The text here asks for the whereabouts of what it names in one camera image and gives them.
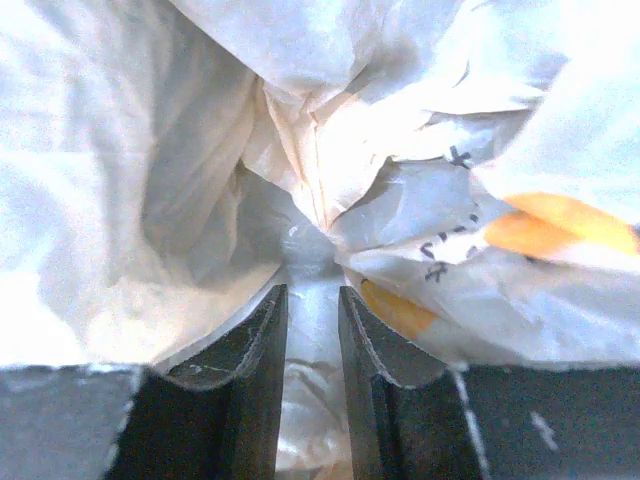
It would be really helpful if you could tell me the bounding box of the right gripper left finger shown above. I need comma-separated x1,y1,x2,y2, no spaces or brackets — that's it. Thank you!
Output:
1,285,288,479

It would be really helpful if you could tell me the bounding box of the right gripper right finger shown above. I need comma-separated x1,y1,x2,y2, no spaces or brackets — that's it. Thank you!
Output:
338,287,639,479

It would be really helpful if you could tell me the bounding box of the orange banana print plastic bag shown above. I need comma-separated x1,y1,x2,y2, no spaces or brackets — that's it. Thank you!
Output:
1,1,639,476

